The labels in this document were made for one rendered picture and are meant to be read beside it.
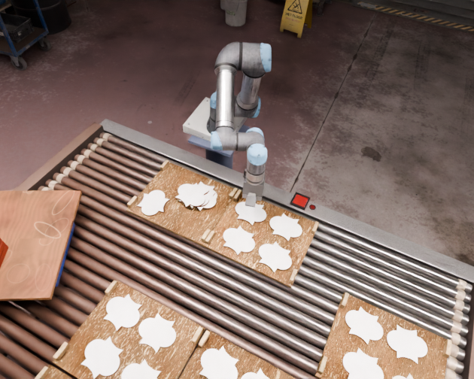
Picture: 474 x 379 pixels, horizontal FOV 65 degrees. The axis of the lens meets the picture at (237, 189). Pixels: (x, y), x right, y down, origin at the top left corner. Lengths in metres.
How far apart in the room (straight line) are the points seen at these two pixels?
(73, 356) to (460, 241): 2.71
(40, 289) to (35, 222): 0.31
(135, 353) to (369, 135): 2.94
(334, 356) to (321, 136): 2.46
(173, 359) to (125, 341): 0.19
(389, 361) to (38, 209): 1.50
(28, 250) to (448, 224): 2.85
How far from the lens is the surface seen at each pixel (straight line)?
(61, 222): 1.71
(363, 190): 3.27
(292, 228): 1.71
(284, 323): 1.54
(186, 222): 1.72
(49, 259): 1.63
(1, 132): 4.01
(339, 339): 1.54
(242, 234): 1.67
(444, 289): 1.83
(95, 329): 1.56
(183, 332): 1.49
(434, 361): 1.65
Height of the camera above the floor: 2.34
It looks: 50 degrees down
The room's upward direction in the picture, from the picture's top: 4 degrees clockwise
